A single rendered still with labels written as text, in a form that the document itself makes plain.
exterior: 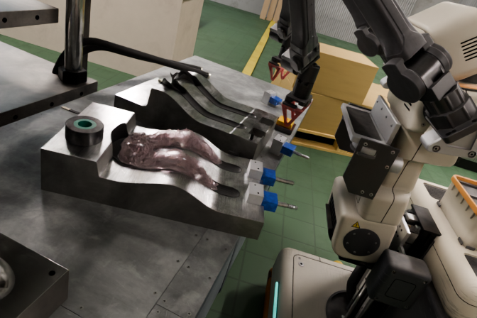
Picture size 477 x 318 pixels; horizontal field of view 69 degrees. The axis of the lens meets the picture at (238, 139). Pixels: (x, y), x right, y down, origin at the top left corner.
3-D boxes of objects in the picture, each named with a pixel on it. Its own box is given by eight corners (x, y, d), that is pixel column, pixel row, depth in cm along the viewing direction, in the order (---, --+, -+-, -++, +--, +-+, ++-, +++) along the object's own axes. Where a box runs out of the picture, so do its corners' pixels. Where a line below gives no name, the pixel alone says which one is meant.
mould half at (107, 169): (257, 177, 104) (268, 146, 99) (257, 240, 81) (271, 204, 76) (90, 136, 101) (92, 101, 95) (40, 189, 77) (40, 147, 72)
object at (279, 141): (307, 162, 121) (313, 149, 118) (304, 167, 117) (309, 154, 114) (273, 146, 124) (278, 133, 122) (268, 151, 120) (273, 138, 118)
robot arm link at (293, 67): (296, 62, 99) (317, 43, 100) (270, 47, 106) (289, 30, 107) (303, 89, 108) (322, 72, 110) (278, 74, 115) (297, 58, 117)
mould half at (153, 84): (270, 138, 130) (282, 105, 124) (249, 168, 108) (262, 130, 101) (155, 91, 140) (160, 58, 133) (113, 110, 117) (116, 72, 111)
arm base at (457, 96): (492, 122, 66) (465, 101, 76) (474, 89, 64) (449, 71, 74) (446, 145, 69) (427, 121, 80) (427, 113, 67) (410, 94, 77)
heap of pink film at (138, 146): (223, 157, 98) (230, 133, 94) (216, 196, 82) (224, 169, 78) (131, 135, 96) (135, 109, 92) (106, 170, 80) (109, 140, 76)
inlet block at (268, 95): (289, 112, 157) (293, 101, 155) (283, 114, 154) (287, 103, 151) (267, 100, 164) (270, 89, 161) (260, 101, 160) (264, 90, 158)
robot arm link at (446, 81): (442, 107, 68) (460, 89, 69) (417, 64, 65) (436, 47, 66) (407, 107, 77) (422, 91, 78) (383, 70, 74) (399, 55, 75)
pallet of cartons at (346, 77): (252, 133, 312) (281, 41, 274) (263, 93, 414) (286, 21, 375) (414, 183, 309) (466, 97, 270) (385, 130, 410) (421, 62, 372)
